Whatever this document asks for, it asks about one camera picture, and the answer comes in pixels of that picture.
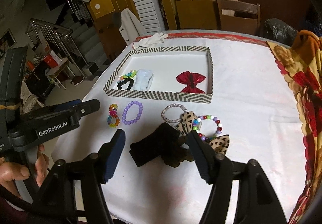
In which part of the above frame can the white fluffy scrunchie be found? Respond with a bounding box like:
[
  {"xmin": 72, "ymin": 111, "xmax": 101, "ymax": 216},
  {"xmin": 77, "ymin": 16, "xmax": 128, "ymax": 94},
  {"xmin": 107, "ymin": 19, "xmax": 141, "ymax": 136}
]
[{"xmin": 134, "ymin": 69, "xmax": 153, "ymax": 90}]

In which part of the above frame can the white cotton glove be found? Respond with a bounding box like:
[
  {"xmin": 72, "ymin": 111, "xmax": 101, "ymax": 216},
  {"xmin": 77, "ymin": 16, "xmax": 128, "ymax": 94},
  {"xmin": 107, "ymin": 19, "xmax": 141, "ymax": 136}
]
[{"xmin": 133, "ymin": 32, "xmax": 169, "ymax": 49}]

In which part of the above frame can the leopard print hair bow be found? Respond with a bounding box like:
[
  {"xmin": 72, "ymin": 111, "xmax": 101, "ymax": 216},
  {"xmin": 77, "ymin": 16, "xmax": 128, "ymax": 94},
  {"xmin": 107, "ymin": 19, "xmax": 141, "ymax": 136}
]
[{"xmin": 175, "ymin": 111, "xmax": 230, "ymax": 155}]

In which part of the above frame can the black plastic bag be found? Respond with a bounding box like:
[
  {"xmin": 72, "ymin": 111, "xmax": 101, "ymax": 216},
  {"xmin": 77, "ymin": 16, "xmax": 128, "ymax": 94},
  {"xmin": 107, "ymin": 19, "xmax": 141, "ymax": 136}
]
[{"xmin": 263, "ymin": 18, "xmax": 298, "ymax": 46}]

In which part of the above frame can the wooden chair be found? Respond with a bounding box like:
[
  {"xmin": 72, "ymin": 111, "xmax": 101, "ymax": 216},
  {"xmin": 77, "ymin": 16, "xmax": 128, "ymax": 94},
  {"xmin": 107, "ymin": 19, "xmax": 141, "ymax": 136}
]
[{"xmin": 216, "ymin": 0, "xmax": 261, "ymax": 35}]

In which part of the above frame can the floral orange red blanket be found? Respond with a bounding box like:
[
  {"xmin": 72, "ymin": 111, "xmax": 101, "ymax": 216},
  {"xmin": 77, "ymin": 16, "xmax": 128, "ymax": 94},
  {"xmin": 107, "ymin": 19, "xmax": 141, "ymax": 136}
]
[{"xmin": 268, "ymin": 30, "xmax": 321, "ymax": 223}]

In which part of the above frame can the red satin hair bow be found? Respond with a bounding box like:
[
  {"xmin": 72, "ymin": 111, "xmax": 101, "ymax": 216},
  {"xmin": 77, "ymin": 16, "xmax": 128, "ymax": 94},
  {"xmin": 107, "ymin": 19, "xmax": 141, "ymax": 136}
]
[{"xmin": 176, "ymin": 71, "xmax": 206, "ymax": 94}]

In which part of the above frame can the black scrunchie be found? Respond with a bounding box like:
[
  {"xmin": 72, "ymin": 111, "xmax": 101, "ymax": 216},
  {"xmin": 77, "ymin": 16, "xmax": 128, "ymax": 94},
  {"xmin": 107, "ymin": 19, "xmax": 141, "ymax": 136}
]
[{"xmin": 117, "ymin": 77, "xmax": 134, "ymax": 90}]

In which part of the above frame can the person's left hand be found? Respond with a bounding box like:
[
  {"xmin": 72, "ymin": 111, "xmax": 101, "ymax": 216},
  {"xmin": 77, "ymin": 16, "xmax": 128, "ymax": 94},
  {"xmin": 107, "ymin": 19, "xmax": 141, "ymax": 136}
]
[{"xmin": 1, "ymin": 144, "xmax": 50, "ymax": 198}]

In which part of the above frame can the red white box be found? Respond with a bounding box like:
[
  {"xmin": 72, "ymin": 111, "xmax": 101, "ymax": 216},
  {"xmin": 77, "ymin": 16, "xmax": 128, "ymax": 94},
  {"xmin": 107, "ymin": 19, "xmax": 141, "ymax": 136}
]
[{"xmin": 44, "ymin": 50, "xmax": 62, "ymax": 68}]

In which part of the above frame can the purple bead bracelet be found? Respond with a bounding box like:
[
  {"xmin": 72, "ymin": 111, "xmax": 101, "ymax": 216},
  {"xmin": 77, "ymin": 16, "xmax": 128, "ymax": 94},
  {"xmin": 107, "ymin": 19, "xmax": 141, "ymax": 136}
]
[{"xmin": 121, "ymin": 100, "xmax": 144, "ymax": 125}]

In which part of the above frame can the multicolour large bead bracelet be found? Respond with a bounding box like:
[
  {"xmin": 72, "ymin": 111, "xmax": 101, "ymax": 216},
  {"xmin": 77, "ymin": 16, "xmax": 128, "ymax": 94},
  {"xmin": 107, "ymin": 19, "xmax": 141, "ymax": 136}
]
[{"xmin": 191, "ymin": 114, "xmax": 223, "ymax": 142}]

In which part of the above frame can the metal stair railing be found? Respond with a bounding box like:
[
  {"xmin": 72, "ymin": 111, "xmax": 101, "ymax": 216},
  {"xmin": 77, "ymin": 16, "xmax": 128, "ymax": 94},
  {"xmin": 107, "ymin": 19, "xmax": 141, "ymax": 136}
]
[{"xmin": 25, "ymin": 18, "xmax": 88, "ymax": 77}]

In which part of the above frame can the colourful green bead bracelet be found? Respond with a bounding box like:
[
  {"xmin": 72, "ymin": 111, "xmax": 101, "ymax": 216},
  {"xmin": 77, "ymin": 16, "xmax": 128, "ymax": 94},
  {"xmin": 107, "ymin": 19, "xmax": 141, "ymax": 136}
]
[{"xmin": 118, "ymin": 69, "xmax": 138, "ymax": 82}]

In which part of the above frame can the striped black white tray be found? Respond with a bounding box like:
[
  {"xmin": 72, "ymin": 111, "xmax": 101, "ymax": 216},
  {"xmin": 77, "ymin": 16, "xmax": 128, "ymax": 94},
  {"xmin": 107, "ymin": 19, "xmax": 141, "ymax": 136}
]
[{"xmin": 103, "ymin": 46, "xmax": 213, "ymax": 104}]

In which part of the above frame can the rainbow bead bracelet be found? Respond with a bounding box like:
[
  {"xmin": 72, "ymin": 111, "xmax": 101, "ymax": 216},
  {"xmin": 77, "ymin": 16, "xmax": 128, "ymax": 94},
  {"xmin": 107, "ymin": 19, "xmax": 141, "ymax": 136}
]
[{"xmin": 106, "ymin": 104, "xmax": 121, "ymax": 128}]

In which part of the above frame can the dark round wooden tabletop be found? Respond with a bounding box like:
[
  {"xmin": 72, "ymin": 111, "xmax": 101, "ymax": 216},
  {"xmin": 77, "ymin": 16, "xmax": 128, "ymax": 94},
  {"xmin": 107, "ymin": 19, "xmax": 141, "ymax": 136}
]
[{"xmin": 239, "ymin": 0, "xmax": 318, "ymax": 36}]

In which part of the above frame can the white tablecloth red border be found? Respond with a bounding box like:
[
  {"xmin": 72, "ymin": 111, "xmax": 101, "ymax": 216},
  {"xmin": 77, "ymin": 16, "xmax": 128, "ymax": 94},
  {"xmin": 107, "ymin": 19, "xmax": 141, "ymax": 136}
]
[{"xmin": 50, "ymin": 28, "xmax": 310, "ymax": 224}]

